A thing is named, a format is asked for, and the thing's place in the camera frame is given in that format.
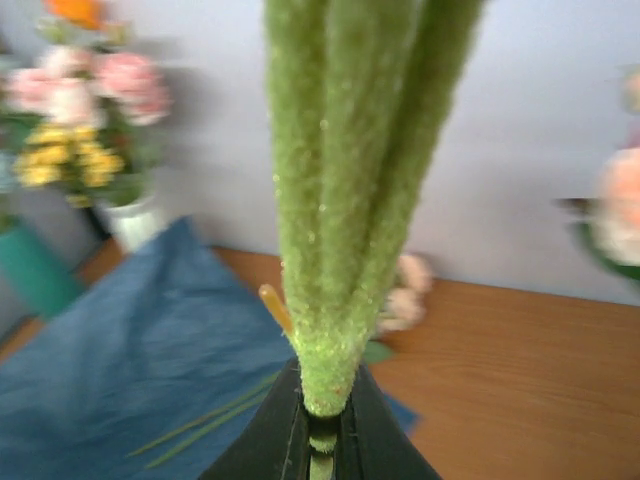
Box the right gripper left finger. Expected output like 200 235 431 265
200 358 310 480

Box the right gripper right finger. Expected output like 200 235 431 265
339 364 440 480

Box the blue paper bouquet wrapper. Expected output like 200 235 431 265
0 215 419 480

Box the pink yellow flower bouquet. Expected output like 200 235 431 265
150 245 420 479

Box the peach rose stem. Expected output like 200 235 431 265
556 66 639 286

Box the yellow flower stem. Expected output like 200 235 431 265
258 0 491 480

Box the white ribbed vase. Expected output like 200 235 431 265
99 191 167 254

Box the teal cylindrical vase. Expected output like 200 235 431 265
1 220 84 318

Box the pink yellow flowers white vase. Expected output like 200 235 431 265
0 0 176 209

